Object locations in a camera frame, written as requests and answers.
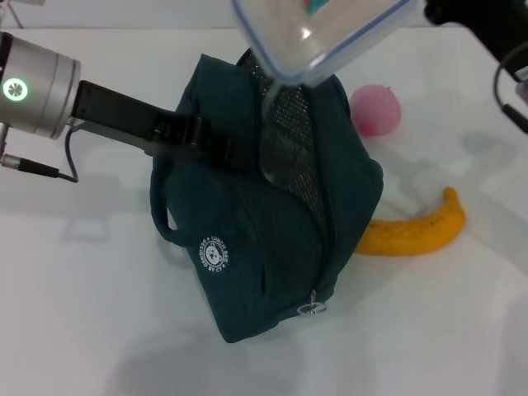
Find dark left arm cable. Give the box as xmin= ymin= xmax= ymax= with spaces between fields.
xmin=0 ymin=123 xmax=80 ymax=185

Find grey left wrist camera bracket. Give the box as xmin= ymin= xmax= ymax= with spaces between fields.
xmin=65 ymin=118 xmax=203 ymax=161

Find clear blue-rimmed food container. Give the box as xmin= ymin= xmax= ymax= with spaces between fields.
xmin=230 ymin=0 xmax=417 ymax=186

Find pink peach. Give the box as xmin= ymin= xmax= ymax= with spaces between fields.
xmin=350 ymin=84 xmax=402 ymax=137

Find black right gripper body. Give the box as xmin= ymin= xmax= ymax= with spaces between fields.
xmin=423 ymin=0 xmax=528 ymax=80

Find dark teal insulated lunch bag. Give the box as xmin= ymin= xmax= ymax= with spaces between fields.
xmin=150 ymin=47 xmax=384 ymax=343

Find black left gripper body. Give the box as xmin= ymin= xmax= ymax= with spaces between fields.
xmin=72 ymin=79 xmax=204 ymax=146

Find yellow banana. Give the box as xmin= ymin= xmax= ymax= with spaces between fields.
xmin=355 ymin=186 xmax=466 ymax=257

